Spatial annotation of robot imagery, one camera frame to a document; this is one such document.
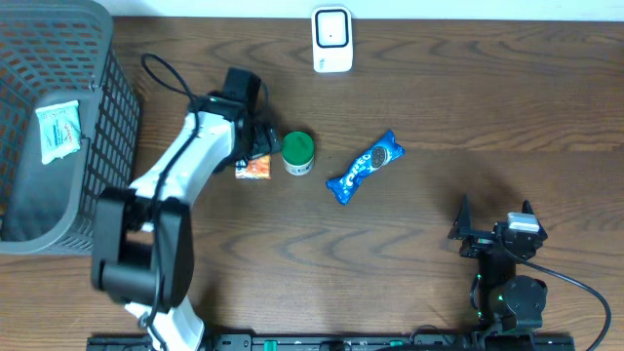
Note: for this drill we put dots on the grey plastic mesh basket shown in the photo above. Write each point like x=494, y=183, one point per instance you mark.
x=54, y=52

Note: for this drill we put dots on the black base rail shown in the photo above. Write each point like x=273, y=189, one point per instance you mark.
x=423, y=341

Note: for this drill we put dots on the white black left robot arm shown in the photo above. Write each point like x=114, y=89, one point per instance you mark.
x=143, y=244

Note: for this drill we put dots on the orange tissue pack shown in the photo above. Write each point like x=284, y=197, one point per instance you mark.
x=259, y=168

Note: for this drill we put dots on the blue Oreo cookie pack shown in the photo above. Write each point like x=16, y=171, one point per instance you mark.
x=384, y=151

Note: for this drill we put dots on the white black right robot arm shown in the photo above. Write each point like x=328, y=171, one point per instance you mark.
x=506, y=301

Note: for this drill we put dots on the green lid white jar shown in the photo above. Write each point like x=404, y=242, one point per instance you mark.
x=298, y=152

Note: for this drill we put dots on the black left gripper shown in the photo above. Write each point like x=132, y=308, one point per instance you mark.
x=264, y=136

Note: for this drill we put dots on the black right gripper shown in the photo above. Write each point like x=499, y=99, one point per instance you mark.
x=462, y=228

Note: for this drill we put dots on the white wet wipes pack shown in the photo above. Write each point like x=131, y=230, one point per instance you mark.
x=60, y=130

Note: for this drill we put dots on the white barcode scanner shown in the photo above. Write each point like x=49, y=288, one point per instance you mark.
x=332, y=39

